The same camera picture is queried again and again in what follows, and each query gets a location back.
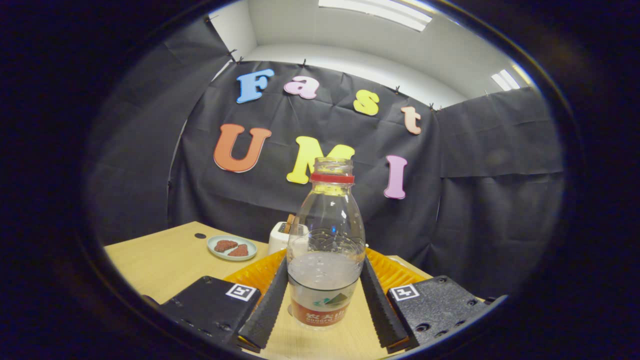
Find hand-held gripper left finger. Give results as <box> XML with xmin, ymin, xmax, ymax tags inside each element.
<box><xmin>142</xmin><ymin>248</ymin><xmax>290</xmax><ymax>353</ymax></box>

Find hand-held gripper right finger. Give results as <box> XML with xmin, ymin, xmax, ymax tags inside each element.
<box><xmin>360</xmin><ymin>247</ymin><xmax>508</xmax><ymax>353</ymax></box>

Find clear plastic juice bottle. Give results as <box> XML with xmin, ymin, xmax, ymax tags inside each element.
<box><xmin>287</xmin><ymin>157</ymin><xmax>367</xmax><ymax>331</ymax></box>

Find white toaster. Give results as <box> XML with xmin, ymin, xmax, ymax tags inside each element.
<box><xmin>268</xmin><ymin>221</ymin><xmax>309</xmax><ymax>256</ymax></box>

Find pale green plate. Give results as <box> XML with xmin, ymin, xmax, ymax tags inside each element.
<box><xmin>207</xmin><ymin>235</ymin><xmax>258</xmax><ymax>262</ymax></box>

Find black backdrop cloth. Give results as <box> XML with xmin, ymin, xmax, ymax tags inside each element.
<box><xmin>85</xmin><ymin>15</ymin><xmax>566</xmax><ymax>301</ymax></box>

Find wooden table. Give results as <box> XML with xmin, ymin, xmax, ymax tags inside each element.
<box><xmin>104</xmin><ymin>221</ymin><xmax>436</xmax><ymax>360</ymax></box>

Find small ceiling light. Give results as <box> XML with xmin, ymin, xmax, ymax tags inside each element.
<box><xmin>491</xmin><ymin>69</ymin><xmax>521</xmax><ymax>92</ymax></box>

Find long ceiling light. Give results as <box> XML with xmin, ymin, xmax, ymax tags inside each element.
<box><xmin>318</xmin><ymin>0</ymin><xmax>433</xmax><ymax>32</ymax></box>

